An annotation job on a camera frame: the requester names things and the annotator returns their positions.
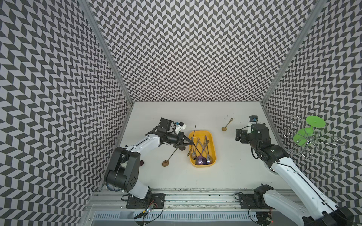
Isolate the bronze spoon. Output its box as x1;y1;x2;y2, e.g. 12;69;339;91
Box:
162;148;179;167

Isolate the rainbow handle purple spoon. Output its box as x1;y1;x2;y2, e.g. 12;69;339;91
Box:
203;139;207;157

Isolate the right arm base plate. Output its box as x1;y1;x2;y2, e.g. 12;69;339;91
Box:
237;194;270;210

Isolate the small silver teaspoon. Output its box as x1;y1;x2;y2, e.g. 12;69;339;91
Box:
187;127;196;156

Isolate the silver ornate handle spoon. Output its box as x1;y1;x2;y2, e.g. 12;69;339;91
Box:
204;136;213;165

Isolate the purple iridescent spoon dark handle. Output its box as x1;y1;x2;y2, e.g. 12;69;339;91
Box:
195;144;207;165

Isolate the ornate silver gold spoon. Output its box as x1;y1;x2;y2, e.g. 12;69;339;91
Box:
190;137;197;160

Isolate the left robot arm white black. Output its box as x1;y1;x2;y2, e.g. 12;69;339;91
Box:
104;118;193;200

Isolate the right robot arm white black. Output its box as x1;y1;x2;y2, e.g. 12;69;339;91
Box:
235;123;354;226

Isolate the plain silver spoon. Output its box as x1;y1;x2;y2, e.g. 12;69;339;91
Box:
197;137;206;159

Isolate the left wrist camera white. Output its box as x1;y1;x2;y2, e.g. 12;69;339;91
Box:
174;122;187;134

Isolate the aluminium front rail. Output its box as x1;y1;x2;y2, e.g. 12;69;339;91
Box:
84;188;323;212

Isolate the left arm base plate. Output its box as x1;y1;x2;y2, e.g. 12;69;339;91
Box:
126;193;166;209

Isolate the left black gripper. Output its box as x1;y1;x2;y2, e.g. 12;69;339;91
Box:
165;131;193;148

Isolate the yellow plastic storage box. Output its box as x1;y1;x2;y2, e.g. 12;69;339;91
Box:
188;130;217;168

